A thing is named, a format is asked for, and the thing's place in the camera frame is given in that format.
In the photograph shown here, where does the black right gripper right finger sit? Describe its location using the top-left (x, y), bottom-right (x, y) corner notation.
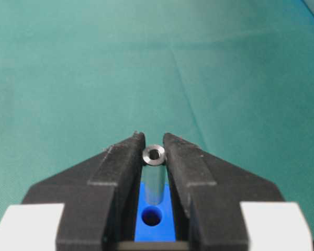
top-left (163, 133), bottom-right (313, 250)

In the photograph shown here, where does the small blue plastic gear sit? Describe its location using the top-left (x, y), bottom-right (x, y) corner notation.
top-left (134, 182), bottom-right (176, 242)

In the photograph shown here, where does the grey metal shaft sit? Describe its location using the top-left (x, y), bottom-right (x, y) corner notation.
top-left (142, 144), bottom-right (166, 206)

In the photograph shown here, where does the green table mat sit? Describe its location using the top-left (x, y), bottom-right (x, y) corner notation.
top-left (0, 1), bottom-right (314, 237)

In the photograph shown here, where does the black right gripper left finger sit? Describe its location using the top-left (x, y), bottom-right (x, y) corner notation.
top-left (0, 132), bottom-right (145, 250)

